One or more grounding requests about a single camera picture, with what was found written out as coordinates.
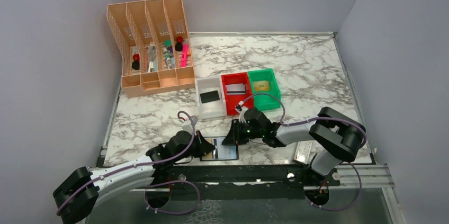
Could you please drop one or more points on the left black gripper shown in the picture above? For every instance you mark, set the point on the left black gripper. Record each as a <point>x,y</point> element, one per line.
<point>197,143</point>

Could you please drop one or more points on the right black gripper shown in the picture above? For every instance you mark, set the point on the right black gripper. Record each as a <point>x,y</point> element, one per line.
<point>237,132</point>

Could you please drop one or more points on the red plastic bin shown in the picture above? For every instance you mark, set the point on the red plastic bin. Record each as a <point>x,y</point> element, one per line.
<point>231,101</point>

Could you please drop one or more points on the gold card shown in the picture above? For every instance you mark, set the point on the gold card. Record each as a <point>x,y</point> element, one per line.
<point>261,86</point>
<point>209,147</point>

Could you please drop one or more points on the silver patterned credit card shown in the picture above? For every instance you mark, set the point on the silver patterned credit card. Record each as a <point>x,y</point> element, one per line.
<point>235,89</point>

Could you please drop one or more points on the black leather card holder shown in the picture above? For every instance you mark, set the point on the black leather card holder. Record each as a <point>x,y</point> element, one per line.
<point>218,160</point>

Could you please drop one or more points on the white plastic bin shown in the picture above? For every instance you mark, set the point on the white plastic bin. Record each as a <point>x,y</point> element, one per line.
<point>214,109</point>

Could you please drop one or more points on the green plastic bin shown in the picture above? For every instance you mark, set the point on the green plastic bin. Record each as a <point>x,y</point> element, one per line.
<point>264,102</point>

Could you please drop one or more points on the silver card tin box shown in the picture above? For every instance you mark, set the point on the silver card tin box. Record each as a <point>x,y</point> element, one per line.
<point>302,152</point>

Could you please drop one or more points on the peach plastic desk organizer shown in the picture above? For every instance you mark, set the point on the peach plastic desk organizer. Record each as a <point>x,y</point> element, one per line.
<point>134,26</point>

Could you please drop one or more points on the black credit card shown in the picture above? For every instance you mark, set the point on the black credit card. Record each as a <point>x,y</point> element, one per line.
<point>210,96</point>

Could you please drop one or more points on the red black stamp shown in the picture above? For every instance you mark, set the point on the red black stamp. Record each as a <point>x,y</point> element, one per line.
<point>179,44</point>
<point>135,65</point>

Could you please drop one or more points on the white stapler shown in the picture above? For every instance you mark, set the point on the white stapler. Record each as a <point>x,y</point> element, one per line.
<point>151,57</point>

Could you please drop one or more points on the pink highlighter pen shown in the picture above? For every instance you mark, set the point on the pink highlighter pen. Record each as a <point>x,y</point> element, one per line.
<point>185,55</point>

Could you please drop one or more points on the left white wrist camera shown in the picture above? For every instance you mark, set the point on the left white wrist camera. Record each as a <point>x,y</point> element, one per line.
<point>188,126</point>

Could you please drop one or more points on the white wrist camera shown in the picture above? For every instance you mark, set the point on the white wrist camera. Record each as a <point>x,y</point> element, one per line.
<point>188,126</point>
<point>241,109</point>

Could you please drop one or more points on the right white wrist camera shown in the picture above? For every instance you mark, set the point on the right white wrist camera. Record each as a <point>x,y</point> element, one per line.
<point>241,109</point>

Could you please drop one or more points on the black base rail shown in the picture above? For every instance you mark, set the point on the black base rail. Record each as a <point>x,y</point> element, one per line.
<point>242,182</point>

